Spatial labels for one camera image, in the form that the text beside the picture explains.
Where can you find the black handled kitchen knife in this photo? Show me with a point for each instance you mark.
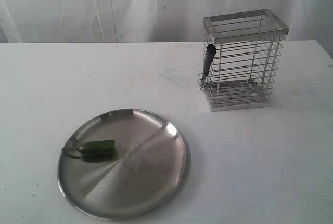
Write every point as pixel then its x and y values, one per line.
pixel 209 56

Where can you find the round stainless steel plate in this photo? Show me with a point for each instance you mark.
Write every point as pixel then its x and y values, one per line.
pixel 146 170

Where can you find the white backdrop curtain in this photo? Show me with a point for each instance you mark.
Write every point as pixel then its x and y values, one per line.
pixel 28 21

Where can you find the metal wire utensil holder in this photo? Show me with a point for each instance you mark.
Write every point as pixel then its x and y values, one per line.
pixel 248 44

